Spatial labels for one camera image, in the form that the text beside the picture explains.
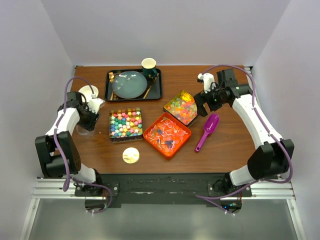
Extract clear plastic jar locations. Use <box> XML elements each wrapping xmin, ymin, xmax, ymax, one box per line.
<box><xmin>75</xmin><ymin>125</ymin><xmax>95</xmax><ymax>138</ymax></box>

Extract black serving tray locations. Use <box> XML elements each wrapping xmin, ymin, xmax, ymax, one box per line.
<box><xmin>104</xmin><ymin>68</ymin><xmax>163</xmax><ymax>102</ymax></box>

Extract gold tin of gummies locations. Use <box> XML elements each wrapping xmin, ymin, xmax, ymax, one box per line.
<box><xmin>163</xmin><ymin>90</ymin><xmax>198</xmax><ymax>127</ymax></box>

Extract orange lollipop box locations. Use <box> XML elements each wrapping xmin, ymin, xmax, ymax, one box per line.
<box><xmin>143</xmin><ymin>112</ymin><xmax>192</xmax><ymax>159</ymax></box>

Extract purple plastic scoop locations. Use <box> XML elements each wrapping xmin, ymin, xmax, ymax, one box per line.
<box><xmin>195</xmin><ymin>113</ymin><xmax>220</xmax><ymax>153</ymax></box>

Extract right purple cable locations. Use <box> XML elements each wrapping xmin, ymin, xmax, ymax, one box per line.
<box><xmin>195</xmin><ymin>64</ymin><xmax>294</xmax><ymax>211</ymax></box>

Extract gold round jar lid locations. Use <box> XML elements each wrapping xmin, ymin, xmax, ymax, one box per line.
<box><xmin>122</xmin><ymin>147</ymin><xmax>140</xmax><ymax>164</ymax></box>

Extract white ceramic bowl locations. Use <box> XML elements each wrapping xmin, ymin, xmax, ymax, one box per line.
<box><xmin>78</xmin><ymin>85</ymin><xmax>99</xmax><ymax>103</ymax></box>

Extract dark green mug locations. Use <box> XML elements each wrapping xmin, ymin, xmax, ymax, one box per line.
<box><xmin>141</xmin><ymin>57</ymin><xmax>158</xmax><ymax>79</ymax></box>

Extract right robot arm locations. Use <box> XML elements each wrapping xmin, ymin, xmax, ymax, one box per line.
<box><xmin>193</xmin><ymin>65</ymin><xmax>295</xmax><ymax>198</ymax></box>

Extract purple cable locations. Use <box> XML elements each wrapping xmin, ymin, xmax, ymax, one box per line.
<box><xmin>62</xmin><ymin>76</ymin><xmax>114</xmax><ymax>215</ymax></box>
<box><xmin>195</xmin><ymin>64</ymin><xmax>294</xmax><ymax>211</ymax></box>

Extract blue-grey ceramic plate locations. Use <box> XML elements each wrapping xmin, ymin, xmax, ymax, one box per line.
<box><xmin>112</xmin><ymin>70</ymin><xmax>148</xmax><ymax>99</ymax></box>

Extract star candy tin box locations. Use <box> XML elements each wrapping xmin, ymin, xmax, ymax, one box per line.
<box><xmin>109</xmin><ymin>107</ymin><xmax>143</xmax><ymax>143</ymax></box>

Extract gold chopsticks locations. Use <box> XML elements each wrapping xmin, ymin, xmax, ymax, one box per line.
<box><xmin>143</xmin><ymin>77</ymin><xmax>158</xmax><ymax>99</ymax></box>

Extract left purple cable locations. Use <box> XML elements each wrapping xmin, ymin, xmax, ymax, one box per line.
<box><xmin>62</xmin><ymin>76</ymin><xmax>114</xmax><ymax>215</ymax></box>

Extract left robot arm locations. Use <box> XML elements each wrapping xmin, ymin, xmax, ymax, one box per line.
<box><xmin>34</xmin><ymin>91</ymin><xmax>105</xmax><ymax>196</ymax></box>

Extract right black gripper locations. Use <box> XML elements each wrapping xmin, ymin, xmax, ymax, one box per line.
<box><xmin>193</xmin><ymin>82</ymin><xmax>227</xmax><ymax>117</ymax></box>

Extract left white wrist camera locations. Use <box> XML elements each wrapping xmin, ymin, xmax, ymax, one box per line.
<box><xmin>87</xmin><ymin>97</ymin><xmax>105</xmax><ymax>114</ymax></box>

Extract gold fork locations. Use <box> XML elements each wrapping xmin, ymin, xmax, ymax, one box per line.
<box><xmin>108</xmin><ymin>72</ymin><xmax>115</xmax><ymax>101</ymax></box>

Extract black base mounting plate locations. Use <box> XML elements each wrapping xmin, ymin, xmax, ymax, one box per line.
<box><xmin>75</xmin><ymin>173</ymin><xmax>254</xmax><ymax>210</ymax></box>

